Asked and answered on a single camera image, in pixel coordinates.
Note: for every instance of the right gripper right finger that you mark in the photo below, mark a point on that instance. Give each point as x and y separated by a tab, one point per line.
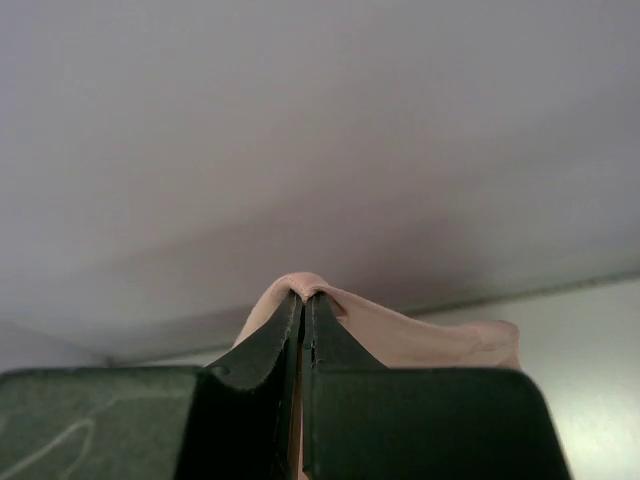
362	420

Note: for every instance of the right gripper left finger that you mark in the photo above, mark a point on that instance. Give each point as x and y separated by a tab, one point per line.
229	420

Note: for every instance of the pink printed t shirt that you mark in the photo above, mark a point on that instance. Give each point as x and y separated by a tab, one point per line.
392	338

